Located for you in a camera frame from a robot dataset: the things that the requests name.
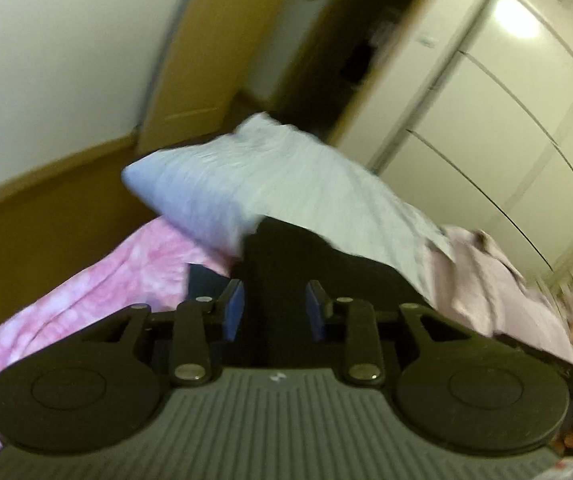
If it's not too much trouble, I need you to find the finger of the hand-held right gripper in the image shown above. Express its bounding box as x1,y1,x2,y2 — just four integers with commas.
495,332,573,387

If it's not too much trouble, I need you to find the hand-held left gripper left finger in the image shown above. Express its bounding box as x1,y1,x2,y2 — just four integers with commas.
79,279,246,386

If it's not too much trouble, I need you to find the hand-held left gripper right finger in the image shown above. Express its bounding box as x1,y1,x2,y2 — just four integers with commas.
305,280,484,386

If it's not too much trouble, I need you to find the black garment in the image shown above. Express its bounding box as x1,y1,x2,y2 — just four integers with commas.
186,215,437,368

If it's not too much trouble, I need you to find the pale pink shirt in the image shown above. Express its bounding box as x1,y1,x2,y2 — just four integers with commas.
423,225,573,366

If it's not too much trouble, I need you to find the lilac striped duvet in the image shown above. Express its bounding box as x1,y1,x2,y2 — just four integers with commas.
121,112,457,306

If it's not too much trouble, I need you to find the pink floral blanket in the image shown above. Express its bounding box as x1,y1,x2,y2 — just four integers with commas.
0,215,247,471

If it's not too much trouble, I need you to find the cream wardrobe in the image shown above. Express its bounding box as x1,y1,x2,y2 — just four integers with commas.
326,0,573,286

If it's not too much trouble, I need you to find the wooden door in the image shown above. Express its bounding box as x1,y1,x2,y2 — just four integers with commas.
136,0,307,156

